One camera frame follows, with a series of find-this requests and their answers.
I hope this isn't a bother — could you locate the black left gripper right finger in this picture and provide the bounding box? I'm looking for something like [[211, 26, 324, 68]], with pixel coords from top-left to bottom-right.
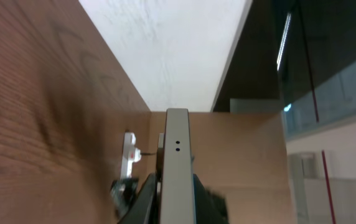
[[193, 174, 229, 224]]

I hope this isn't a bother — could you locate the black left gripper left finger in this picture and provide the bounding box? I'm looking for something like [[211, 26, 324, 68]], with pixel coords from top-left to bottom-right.
[[118, 173, 157, 224]]

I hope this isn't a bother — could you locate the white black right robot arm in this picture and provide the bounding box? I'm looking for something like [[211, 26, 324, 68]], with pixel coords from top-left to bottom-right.
[[110, 177, 139, 219]]

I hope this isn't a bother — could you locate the white power strip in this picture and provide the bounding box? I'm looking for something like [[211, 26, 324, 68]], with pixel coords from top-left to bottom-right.
[[120, 132, 141, 179]]

